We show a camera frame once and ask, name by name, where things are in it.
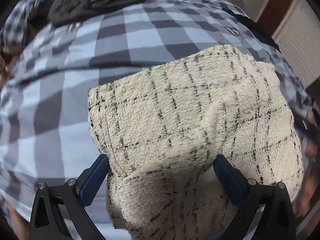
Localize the cream plaid tweed jacket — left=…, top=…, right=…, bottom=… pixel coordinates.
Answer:
left=88, top=45, right=304, bottom=239

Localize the blue checkered bed quilt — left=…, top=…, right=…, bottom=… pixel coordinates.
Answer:
left=1, top=0, right=316, bottom=239

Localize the white louvered closet door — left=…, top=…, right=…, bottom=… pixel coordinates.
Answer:
left=273, top=0, right=320, bottom=87

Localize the black garment on bed edge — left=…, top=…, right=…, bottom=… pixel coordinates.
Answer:
left=223, top=8, right=280, bottom=51

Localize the crumpled blue checkered blanket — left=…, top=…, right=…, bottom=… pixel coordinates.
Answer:
left=1, top=0, right=54, bottom=47

